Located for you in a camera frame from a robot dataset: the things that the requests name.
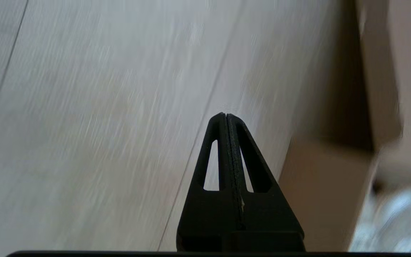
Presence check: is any white lace-up sneaker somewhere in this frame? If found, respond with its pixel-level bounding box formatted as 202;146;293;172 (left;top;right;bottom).
350;186;411;252

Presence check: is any brown cardboard shoe box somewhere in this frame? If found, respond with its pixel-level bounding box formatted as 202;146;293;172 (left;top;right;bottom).
279;0;411;252

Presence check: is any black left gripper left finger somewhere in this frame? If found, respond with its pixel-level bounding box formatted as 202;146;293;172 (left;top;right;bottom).
176;114;244;252

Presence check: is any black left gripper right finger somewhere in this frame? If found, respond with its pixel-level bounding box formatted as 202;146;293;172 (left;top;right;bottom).
223;114;306;252

